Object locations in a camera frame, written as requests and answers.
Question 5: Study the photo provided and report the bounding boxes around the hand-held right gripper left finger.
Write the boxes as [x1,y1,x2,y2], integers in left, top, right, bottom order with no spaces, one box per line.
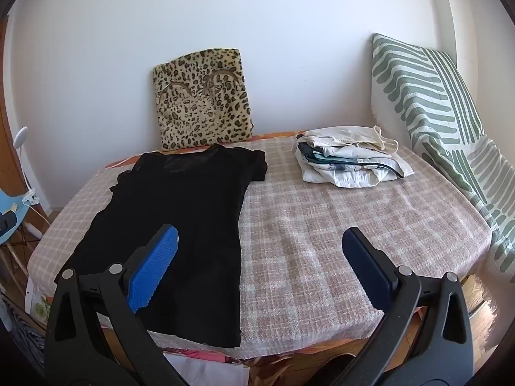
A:
[43,224,190,386]

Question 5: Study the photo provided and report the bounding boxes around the dark pleated clothing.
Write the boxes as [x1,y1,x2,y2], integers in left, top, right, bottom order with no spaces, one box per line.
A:
[0,298,46,371]

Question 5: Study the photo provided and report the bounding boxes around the white folded shirt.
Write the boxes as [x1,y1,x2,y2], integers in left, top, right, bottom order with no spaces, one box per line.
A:
[302,151,415,189]

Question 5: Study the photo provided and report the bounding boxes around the black shirt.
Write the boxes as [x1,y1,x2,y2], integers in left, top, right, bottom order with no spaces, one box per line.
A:
[54,143,269,348]

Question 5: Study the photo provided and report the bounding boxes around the pink checked blanket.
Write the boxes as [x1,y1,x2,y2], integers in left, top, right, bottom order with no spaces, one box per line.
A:
[27,133,493,360]

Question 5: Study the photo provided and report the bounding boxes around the light blue chair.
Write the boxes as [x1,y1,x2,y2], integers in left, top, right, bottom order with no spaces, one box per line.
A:
[0,191,32,247]

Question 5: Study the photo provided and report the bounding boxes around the white clip lamp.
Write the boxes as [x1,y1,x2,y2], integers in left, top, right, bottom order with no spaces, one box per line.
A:
[12,126,41,206]

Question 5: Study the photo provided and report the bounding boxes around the green striped white cushion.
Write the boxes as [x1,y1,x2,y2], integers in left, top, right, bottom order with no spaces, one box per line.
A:
[370,33,515,286]

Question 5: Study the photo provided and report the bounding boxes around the leopard print cushion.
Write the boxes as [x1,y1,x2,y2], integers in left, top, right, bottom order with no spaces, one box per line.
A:
[152,48,255,151]

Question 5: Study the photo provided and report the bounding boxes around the dark teal garment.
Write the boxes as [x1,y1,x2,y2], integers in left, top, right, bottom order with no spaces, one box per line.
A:
[298,145,405,179]

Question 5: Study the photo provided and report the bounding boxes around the flower printed bag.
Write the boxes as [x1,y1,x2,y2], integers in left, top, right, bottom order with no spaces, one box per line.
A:
[25,277,55,324]

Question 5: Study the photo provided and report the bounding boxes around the wooden door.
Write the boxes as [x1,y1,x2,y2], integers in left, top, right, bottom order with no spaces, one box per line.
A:
[0,84,25,196]

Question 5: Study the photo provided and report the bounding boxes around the cream strappy top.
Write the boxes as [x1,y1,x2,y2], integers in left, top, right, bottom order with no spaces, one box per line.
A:
[298,126,399,154]

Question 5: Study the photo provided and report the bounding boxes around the white floral garment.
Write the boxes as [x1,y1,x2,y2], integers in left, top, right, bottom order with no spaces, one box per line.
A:
[310,160,363,174]

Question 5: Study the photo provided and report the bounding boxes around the white cable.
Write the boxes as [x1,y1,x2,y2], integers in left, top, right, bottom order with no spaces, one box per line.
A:
[24,204,55,226]

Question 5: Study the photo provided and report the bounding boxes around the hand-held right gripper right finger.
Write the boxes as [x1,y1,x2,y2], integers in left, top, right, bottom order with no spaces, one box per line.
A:
[341,226,474,386]

